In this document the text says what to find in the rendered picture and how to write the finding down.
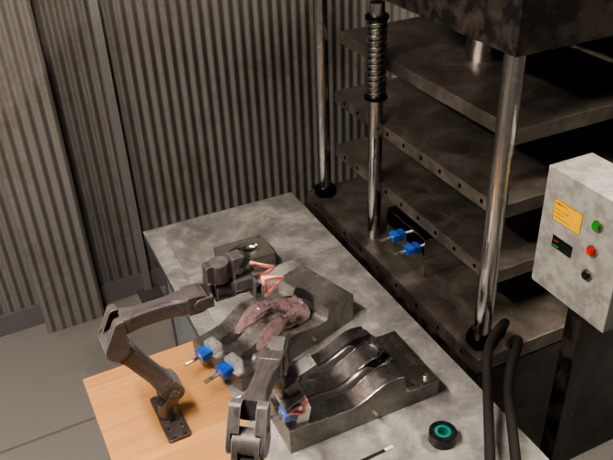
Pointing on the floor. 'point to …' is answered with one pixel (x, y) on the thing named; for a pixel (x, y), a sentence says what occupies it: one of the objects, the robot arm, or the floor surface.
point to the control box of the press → (575, 276)
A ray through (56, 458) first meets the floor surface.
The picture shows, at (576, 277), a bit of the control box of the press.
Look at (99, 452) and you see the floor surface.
